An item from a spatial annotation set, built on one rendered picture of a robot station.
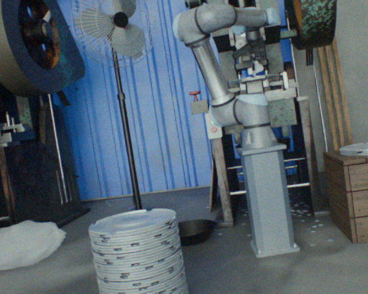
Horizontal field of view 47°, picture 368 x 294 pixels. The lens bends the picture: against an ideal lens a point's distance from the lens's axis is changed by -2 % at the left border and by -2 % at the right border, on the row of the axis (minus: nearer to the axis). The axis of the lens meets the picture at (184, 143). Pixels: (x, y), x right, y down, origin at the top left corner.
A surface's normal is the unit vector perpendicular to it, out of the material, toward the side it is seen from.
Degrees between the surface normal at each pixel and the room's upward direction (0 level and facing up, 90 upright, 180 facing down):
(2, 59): 118
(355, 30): 90
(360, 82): 90
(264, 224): 90
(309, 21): 140
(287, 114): 90
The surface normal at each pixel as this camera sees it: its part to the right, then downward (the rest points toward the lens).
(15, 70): -0.04, 0.74
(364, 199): -0.11, 0.07
